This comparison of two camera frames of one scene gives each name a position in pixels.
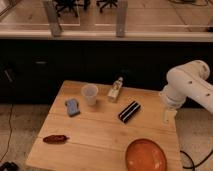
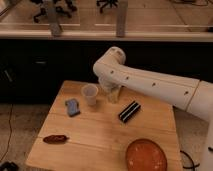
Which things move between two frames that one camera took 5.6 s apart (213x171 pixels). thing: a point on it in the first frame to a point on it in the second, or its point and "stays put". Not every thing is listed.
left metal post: [53, 20] stays put
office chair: [106, 3] stays put
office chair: [70, 7] to [60, 6]
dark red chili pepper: [55, 139] stays put
